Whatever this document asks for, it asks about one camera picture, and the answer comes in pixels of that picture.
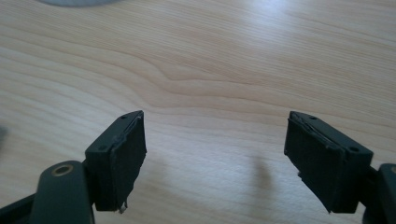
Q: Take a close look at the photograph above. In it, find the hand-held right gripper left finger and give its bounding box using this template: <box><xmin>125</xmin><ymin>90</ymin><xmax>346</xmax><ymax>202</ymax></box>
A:
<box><xmin>84</xmin><ymin>109</ymin><xmax>148</xmax><ymax>215</ymax></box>

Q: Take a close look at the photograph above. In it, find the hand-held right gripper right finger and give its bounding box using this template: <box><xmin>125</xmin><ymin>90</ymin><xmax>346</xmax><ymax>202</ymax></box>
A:
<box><xmin>283</xmin><ymin>110</ymin><xmax>375</xmax><ymax>215</ymax></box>

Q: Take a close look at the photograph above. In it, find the grey round object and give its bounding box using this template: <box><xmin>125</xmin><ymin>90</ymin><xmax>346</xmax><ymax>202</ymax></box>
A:
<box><xmin>36</xmin><ymin>0</ymin><xmax>120</xmax><ymax>8</ymax></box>

